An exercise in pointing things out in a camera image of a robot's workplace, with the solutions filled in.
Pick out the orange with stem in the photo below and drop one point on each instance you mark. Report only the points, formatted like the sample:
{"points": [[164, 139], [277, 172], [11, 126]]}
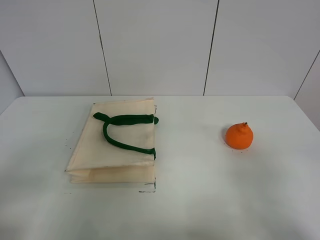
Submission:
{"points": [[239, 136]]}

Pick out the white linen bag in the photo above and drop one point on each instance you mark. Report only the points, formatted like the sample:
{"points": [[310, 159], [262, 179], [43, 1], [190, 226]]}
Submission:
{"points": [[117, 144]]}

